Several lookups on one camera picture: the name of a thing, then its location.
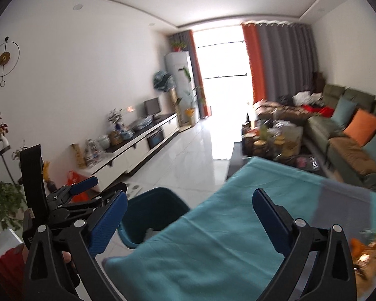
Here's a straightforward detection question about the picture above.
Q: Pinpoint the left striped curtain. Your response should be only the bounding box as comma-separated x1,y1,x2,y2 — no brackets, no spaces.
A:
168,30,209,119

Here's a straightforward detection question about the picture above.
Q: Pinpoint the orange cushion near window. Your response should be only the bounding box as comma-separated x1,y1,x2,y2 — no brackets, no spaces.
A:
344,109,376,147

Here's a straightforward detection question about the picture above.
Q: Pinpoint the small black monitor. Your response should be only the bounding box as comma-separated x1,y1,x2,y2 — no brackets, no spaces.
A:
144,97,161,119

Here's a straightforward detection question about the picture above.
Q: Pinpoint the white standing air conditioner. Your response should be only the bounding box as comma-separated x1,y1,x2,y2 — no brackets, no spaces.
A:
165,52,195,125

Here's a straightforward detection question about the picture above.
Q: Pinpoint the cluttered coffee table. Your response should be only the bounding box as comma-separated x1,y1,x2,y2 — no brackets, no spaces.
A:
227,122,327,180

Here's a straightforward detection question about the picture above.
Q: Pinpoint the leafy green floor plant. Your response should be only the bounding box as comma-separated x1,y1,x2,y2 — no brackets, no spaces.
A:
0,181,26,231

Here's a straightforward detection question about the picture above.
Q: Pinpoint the white black TV cabinet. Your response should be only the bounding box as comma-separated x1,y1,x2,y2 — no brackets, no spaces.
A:
76,113,179,192

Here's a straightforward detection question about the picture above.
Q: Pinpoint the gold foil wrapper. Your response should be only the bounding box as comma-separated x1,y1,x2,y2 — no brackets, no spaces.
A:
350,233,376,281

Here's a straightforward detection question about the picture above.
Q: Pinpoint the red plastic bag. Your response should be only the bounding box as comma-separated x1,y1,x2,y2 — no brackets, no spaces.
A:
65,171,91,204

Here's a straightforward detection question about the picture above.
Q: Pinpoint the dark teal trash bin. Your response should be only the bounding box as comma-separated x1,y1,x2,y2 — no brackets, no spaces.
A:
118,187,191,249

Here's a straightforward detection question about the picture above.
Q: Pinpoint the teal grey tablecloth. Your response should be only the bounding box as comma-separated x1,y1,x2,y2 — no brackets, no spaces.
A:
104,158,376,300

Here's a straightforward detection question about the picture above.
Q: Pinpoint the green sectional sofa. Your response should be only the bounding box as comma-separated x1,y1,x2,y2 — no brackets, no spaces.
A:
256,82,376,189

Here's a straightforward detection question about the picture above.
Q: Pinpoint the teal cushion near window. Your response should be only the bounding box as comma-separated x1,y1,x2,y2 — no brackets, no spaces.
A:
331,97,357,129

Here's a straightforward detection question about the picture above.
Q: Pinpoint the orange grey curtain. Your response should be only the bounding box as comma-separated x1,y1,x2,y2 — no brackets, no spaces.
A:
241,22,319,103

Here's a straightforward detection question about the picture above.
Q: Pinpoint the person's left hand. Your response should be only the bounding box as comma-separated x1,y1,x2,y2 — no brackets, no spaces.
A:
22,244,72,264

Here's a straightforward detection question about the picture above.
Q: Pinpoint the round wall clock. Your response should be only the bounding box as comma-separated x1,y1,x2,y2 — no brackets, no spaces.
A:
0,37,20,88

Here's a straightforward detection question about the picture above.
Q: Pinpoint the tall green potted plant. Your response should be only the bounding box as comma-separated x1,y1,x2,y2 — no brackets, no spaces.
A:
178,67,201,127

